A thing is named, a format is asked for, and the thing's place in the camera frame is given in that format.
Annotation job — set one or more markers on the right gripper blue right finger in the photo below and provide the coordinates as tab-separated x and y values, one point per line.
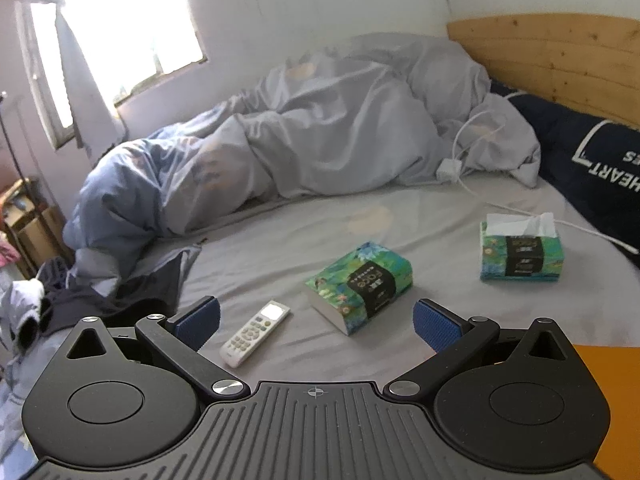
456	342

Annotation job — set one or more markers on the light blue jacket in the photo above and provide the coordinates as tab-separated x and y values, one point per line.
30	349

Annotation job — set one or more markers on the white remote control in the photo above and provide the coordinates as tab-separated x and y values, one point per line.
253	333

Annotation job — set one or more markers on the white curtain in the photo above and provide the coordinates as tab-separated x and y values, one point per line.
96	123

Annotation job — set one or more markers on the window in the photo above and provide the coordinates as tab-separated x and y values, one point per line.
128	44

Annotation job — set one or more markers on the cardboard boxes stack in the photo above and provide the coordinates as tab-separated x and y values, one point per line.
34	228

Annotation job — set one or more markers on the open green tissue pack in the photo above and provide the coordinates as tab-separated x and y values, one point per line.
516	247

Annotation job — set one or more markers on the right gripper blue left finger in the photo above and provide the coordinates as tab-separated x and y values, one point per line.
174	343

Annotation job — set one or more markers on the wooden headboard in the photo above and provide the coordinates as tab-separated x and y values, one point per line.
587	62

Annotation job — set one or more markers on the grey blue duvet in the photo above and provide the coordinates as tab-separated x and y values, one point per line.
376	109

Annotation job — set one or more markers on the black garment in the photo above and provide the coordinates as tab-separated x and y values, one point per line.
94	287

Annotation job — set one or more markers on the navy printed pillow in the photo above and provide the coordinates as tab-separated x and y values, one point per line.
592	162

